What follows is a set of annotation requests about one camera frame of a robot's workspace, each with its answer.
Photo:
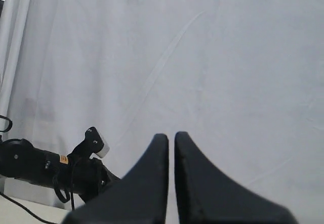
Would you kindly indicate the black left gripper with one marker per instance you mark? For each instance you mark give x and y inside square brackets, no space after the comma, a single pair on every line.
[88,179]

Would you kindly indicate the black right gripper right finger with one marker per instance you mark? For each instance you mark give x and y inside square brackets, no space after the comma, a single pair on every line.
[206,195]

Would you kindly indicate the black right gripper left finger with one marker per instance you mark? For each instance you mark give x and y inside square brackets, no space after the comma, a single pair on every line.
[141,196]

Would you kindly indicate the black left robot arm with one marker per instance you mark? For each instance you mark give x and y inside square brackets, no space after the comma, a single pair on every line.
[22,161]

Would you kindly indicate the white backdrop curtain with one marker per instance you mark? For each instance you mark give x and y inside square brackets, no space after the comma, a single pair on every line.
[243,77]

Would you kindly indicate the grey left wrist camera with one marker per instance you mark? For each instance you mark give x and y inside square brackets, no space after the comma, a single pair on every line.
[93,143]

